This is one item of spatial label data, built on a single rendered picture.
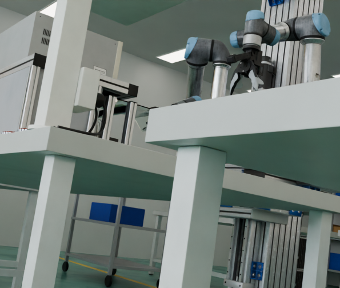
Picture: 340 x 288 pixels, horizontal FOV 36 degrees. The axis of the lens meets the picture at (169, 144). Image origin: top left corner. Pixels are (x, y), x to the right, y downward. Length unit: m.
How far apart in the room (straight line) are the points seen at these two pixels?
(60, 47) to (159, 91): 7.87
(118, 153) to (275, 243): 1.75
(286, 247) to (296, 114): 2.32
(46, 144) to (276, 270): 1.93
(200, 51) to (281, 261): 1.16
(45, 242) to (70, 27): 0.47
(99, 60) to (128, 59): 6.59
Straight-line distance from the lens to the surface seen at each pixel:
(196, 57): 2.74
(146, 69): 8.93
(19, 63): 2.04
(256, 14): 2.22
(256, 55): 2.20
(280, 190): 1.47
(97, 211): 5.28
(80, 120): 1.97
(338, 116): 0.52
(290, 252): 2.88
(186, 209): 0.70
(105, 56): 2.20
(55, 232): 1.11
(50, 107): 1.15
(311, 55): 2.57
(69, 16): 1.21
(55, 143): 1.07
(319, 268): 1.68
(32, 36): 2.08
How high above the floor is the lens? 0.58
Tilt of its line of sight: 9 degrees up
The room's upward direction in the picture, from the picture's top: 8 degrees clockwise
